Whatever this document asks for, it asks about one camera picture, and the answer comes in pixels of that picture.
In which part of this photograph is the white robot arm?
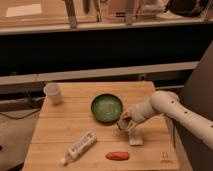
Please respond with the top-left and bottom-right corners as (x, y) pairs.
(117, 91), (213, 150)

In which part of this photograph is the white sponge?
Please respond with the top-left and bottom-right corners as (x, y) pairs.
(128, 129), (143, 146)

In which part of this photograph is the white paper cup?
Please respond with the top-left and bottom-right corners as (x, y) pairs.
(43, 83), (62, 105)

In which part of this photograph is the white tube bottle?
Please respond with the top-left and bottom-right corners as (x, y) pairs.
(60, 131), (97, 166)

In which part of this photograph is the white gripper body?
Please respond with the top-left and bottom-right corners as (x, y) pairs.
(127, 100), (156, 124)

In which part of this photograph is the orange toy carrot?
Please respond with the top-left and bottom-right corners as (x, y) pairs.
(105, 152), (129, 161)

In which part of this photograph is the green bowl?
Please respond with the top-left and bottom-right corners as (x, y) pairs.
(91, 94), (123, 123)

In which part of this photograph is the dark chair back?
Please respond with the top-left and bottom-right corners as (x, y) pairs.
(177, 41), (213, 171)

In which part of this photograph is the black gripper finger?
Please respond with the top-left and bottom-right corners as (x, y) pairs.
(126, 121), (137, 132)
(120, 113), (130, 121)

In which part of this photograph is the black floor cable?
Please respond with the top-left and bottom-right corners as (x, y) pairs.
(0, 96), (43, 121)

